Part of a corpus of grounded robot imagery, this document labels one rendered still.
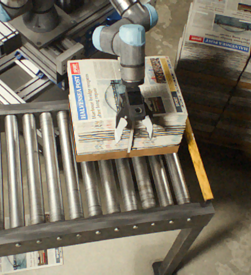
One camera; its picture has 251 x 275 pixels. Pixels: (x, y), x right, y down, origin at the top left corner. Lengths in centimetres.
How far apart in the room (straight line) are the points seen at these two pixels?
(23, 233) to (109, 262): 88
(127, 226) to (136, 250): 82
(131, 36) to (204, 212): 68
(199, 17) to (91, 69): 74
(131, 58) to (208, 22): 88
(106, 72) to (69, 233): 56
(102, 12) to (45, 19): 37
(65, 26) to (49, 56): 14
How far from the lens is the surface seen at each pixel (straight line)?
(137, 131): 151
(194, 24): 211
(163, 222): 159
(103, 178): 162
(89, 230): 153
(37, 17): 196
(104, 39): 138
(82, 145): 153
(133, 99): 133
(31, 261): 233
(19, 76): 263
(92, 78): 155
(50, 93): 255
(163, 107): 149
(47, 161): 164
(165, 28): 327
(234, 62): 210
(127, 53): 131
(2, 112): 177
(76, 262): 233
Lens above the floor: 223
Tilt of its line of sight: 58 degrees down
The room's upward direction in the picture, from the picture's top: 11 degrees clockwise
